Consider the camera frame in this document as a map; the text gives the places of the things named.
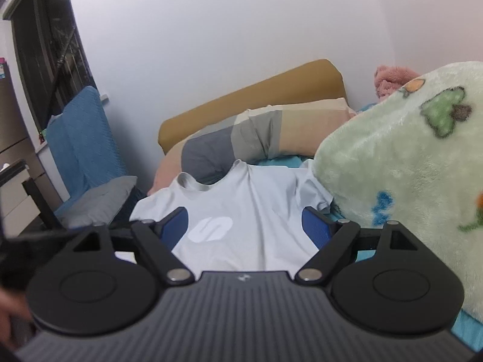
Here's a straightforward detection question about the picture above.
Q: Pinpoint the teal bed sheet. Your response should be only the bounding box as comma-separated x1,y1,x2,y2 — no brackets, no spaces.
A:
249,102,483,351

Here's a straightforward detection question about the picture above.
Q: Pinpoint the dark window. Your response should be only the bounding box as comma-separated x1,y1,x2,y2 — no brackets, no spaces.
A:
4,0,99,129

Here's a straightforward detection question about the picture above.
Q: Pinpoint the beige and grey striped pillow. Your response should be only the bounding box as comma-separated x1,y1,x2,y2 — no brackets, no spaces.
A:
147,98,357,197

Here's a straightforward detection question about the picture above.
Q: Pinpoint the black chair frame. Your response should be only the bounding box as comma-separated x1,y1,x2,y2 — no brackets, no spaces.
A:
22,177,65,230

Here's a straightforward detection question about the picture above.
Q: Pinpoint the white t-shirt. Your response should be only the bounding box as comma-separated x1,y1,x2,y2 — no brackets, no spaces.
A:
129,159,334,272

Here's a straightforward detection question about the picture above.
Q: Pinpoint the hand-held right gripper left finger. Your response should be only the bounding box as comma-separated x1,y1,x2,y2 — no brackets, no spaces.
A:
72,207,196,285

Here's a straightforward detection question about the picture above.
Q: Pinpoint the blue towel chair cover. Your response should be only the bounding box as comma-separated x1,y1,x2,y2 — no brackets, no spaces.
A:
46,85,129,215

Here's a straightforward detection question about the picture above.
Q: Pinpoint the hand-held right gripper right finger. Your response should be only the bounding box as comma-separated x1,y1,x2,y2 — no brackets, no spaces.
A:
294,207,419,284

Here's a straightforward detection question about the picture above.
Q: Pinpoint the mustard yellow headboard cushion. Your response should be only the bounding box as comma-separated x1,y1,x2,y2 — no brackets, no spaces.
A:
158,59,348,156

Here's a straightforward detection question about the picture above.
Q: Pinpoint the green plush printed blanket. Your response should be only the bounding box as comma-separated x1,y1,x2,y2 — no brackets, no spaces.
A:
313,60,483,323

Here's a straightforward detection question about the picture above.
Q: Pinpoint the pink plush toy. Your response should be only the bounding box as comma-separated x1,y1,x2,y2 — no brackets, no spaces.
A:
373,65,421,102

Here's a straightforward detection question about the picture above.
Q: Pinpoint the brown wooden cabinet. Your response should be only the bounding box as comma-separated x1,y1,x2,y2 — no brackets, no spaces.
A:
0,56,50,234

